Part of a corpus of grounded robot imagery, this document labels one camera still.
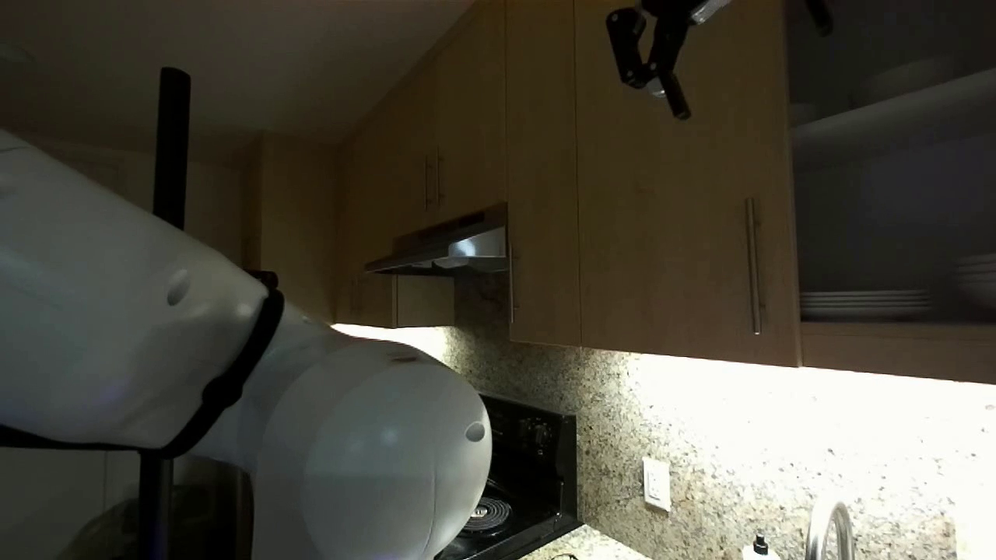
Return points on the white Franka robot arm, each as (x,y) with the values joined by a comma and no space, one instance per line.
(103,313)

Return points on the wooden cabinet shelf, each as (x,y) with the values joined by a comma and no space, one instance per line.
(882,124)

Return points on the wooden cabinet door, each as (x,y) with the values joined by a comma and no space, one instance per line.
(674,228)
(473,135)
(544,205)
(395,175)

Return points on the stainless steel range hood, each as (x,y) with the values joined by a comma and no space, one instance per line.
(456,249)

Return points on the stack of white plates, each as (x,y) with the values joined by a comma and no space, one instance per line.
(981,283)

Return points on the black stove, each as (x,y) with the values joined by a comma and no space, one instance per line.
(540,467)

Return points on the round stove burner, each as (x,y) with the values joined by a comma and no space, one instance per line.
(487,515)

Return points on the chrome arched faucet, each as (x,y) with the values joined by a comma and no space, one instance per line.
(813,534)

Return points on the wooden wall cabinet body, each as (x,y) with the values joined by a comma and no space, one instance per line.
(892,354)

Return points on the white wall outlet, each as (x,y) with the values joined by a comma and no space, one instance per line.
(658,483)

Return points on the black camera stand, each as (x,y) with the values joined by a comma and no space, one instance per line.
(172,145)

